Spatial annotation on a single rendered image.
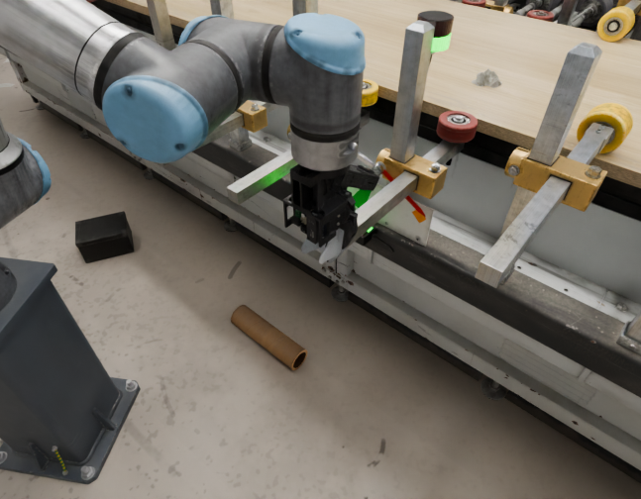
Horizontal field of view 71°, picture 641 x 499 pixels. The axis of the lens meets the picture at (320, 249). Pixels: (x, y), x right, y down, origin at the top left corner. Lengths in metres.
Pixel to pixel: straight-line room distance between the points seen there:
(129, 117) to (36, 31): 0.12
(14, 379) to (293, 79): 0.94
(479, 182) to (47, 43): 0.89
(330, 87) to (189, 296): 1.42
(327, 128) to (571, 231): 0.69
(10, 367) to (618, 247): 1.30
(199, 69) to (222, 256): 1.52
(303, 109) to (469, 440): 1.21
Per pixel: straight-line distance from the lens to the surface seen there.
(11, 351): 1.20
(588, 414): 1.53
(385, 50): 1.35
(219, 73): 0.52
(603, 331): 0.96
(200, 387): 1.61
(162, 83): 0.47
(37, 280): 1.21
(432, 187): 0.90
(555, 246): 1.14
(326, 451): 1.47
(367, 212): 0.80
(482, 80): 1.20
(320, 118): 0.55
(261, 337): 1.60
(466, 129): 0.99
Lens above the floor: 1.36
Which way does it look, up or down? 44 degrees down
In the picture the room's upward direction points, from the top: straight up
